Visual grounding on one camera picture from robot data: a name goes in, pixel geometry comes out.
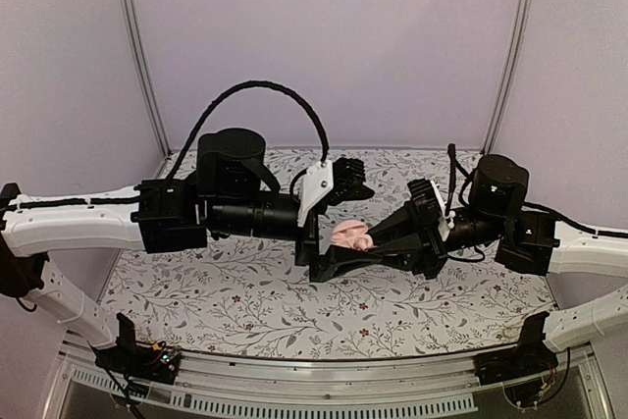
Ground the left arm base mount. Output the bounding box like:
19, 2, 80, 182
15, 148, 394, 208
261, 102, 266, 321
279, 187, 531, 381
93, 313, 181, 385

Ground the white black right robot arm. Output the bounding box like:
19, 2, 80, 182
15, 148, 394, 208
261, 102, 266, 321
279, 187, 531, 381
369, 154, 627, 278

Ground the aluminium corner post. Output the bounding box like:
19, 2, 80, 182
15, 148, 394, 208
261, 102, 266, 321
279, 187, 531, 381
481, 0, 533, 154
120, 0, 172, 157

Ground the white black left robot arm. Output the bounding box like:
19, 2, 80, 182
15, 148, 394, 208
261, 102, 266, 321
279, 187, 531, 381
1, 128, 373, 374

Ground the aluminium front rail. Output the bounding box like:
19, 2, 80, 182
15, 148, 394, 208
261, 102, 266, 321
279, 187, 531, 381
41, 334, 626, 418

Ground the left aluminium corner post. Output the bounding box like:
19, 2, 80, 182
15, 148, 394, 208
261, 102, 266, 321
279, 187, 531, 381
120, 0, 172, 157

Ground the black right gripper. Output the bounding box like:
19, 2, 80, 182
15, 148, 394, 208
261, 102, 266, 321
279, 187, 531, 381
351, 197, 504, 283

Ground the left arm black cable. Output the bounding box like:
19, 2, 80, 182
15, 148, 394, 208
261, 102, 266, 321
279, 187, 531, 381
166, 79, 331, 180

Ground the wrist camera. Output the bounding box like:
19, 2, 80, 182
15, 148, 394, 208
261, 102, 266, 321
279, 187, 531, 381
296, 156, 367, 229
407, 179, 455, 241

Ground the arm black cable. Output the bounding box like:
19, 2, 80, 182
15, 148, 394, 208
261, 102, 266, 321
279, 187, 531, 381
444, 143, 472, 214
166, 79, 331, 180

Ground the floral patterned table mat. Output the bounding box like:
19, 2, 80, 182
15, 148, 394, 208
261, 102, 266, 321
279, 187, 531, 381
100, 146, 558, 361

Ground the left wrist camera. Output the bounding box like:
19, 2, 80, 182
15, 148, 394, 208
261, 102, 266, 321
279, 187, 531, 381
296, 156, 367, 229

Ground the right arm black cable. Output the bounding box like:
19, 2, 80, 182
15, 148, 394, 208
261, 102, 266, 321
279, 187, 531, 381
444, 143, 472, 214

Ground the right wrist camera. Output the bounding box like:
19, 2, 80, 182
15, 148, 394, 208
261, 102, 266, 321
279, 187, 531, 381
407, 179, 455, 241

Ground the pink earbuds charging case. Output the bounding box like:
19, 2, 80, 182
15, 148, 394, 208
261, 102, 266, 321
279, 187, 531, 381
331, 220, 375, 251

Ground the right aluminium corner post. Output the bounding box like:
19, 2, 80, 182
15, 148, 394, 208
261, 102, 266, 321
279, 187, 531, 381
481, 0, 533, 154

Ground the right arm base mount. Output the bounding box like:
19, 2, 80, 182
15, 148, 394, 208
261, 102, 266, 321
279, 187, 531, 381
473, 312, 558, 409

